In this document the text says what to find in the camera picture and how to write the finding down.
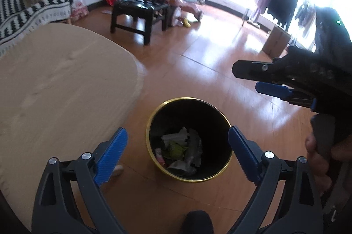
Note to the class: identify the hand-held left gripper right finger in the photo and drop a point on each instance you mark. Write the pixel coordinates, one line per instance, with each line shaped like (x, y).
(243, 151)

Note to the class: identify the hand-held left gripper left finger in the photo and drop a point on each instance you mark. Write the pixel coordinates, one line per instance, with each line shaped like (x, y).
(112, 157)

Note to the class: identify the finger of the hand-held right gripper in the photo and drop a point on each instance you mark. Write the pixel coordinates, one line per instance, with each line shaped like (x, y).
(255, 69)
(272, 89)

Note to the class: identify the red wrapper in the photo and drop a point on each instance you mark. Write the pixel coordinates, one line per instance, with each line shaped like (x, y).
(159, 155)

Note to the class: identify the silver foil wrapper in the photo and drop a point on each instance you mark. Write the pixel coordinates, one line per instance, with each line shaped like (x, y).
(195, 146)

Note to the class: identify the black gold-rimmed bin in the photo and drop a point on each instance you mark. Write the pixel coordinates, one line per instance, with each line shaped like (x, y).
(192, 116)

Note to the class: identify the green snack wrapper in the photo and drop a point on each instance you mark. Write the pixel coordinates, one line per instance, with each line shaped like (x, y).
(177, 151)

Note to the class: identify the white tissue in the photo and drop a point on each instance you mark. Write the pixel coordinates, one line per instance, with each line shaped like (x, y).
(176, 138)

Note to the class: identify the white plastic bag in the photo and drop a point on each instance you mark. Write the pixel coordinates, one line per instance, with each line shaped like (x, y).
(178, 166)

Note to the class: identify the person's right hand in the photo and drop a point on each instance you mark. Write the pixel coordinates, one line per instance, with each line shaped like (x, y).
(319, 168)

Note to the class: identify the cardboard box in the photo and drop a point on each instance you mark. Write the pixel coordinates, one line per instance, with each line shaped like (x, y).
(275, 41)

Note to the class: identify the row of hanging clothes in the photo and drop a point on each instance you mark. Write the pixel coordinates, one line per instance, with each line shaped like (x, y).
(283, 0)

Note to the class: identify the yellow toy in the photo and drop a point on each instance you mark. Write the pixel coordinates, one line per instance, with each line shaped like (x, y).
(185, 22)

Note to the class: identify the person's black shoe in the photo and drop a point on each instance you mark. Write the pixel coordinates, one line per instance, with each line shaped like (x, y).
(196, 223)

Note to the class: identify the pink ride-on toy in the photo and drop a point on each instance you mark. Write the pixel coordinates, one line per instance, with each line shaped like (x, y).
(192, 7)

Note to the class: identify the black wooden chair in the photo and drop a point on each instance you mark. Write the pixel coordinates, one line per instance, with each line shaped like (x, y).
(134, 7)

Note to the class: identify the pink patterned bag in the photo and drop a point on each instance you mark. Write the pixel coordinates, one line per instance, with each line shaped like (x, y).
(79, 10)

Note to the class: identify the black white striped blanket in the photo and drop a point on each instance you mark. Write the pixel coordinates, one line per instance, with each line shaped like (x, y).
(41, 11)

